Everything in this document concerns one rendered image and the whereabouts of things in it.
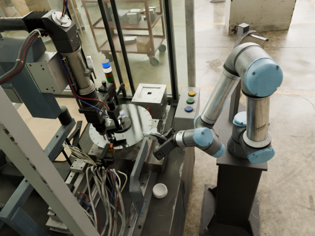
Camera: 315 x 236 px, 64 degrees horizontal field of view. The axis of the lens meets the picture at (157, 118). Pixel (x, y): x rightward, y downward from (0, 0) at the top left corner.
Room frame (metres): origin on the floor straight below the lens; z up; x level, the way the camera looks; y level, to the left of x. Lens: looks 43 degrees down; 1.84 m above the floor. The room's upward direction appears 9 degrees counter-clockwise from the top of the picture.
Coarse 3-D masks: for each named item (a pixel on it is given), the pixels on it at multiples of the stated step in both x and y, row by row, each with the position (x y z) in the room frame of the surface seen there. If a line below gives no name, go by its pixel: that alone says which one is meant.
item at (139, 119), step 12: (120, 108) 1.09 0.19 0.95; (132, 108) 1.07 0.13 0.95; (108, 120) 1.00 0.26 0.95; (132, 120) 0.97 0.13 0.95; (144, 120) 0.96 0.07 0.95; (96, 132) 0.93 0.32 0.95; (120, 132) 0.90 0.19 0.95; (132, 132) 0.89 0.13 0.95; (96, 144) 0.85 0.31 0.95; (120, 144) 0.82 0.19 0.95; (132, 144) 0.81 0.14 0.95
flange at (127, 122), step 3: (123, 120) 0.96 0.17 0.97; (126, 120) 0.97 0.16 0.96; (129, 120) 0.97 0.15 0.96; (111, 123) 0.97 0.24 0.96; (120, 123) 0.94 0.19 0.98; (123, 123) 0.95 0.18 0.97; (126, 123) 0.95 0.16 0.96; (129, 123) 0.95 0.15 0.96; (123, 126) 0.93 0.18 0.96; (126, 126) 0.93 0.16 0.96; (129, 126) 0.93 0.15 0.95; (123, 129) 0.91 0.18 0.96; (126, 129) 0.91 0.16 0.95; (117, 132) 0.91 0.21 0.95
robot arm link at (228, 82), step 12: (240, 48) 0.79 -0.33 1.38; (228, 60) 0.82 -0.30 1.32; (228, 72) 0.80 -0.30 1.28; (228, 84) 0.80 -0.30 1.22; (216, 96) 0.81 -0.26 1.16; (228, 96) 0.80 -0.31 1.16; (204, 108) 0.84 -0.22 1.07; (216, 108) 0.80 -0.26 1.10; (204, 120) 0.81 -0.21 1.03; (216, 120) 0.81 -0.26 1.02
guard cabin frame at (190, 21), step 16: (48, 0) 1.54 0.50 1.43; (112, 0) 1.41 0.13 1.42; (192, 0) 1.26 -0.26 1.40; (192, 16) 1.27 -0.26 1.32; (192, 32) 1.27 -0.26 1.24; (112, 48) 1.44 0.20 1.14; (192, 48) 1.27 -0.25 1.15; (128, 64) 1.42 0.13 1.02; (192, 64) 1.27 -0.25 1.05; (192, 80) 1.27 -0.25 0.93; (128, 96) 1.44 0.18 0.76
